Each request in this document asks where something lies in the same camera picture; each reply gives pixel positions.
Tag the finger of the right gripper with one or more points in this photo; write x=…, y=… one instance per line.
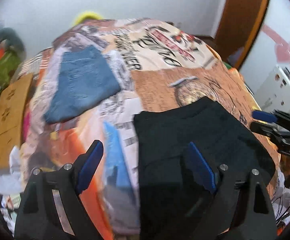
x=264, y=116
x=263, y=129

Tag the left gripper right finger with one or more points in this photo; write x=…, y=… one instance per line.
x=199, y=171

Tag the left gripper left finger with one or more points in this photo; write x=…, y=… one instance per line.
x=86, y=165

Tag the black pants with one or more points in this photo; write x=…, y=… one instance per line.
x=169, y=210

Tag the white appliance box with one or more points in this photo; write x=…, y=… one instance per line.
x=274, y=93

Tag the white wardrobe door with hearts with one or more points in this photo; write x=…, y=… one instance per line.
x=271, y=47

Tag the folded blue jeans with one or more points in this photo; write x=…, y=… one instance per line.
x=85, y=79

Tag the printed newspaper bed blanket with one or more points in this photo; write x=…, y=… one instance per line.
x=159, y=68

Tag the wooden door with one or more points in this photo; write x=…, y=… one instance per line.
x=239, y=25

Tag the green fabric storage bin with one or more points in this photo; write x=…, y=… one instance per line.
x=8, y=65

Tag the yellow foam headboard tube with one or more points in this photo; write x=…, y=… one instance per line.
x=85, y=16

